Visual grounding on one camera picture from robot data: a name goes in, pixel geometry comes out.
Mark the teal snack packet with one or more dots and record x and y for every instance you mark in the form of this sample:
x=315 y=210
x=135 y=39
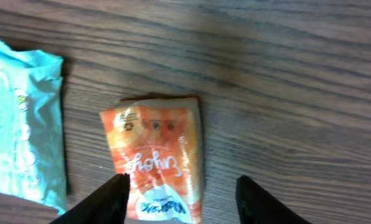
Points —
x=32 y=163

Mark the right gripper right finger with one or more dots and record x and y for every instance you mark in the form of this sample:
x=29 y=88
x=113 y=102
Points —
x=257 y=206

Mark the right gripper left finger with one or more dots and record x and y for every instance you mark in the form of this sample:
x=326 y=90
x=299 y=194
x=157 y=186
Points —
x=106 y=205

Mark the small orange white box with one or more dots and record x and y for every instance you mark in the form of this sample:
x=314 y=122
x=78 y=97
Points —
x=158 y=142

